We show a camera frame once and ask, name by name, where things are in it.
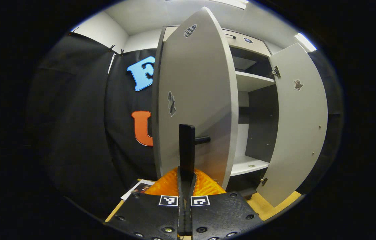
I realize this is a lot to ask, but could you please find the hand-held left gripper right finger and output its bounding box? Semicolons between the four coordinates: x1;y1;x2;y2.
185;168;264;240

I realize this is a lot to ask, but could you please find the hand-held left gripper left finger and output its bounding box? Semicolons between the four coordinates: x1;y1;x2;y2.
103;166;187;240

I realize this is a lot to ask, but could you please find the beige cabinet door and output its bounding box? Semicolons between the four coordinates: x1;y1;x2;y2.
151;7;239;190
256;43;328;208

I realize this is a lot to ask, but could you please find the beige double-door shoe cabinet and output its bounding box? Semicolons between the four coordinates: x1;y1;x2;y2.
157;25;280;200

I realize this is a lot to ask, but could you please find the white portrait cover book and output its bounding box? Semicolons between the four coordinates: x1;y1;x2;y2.
120;179;157;201

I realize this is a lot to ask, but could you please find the black backdrop cloth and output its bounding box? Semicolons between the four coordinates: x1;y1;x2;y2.
25;32;343;217

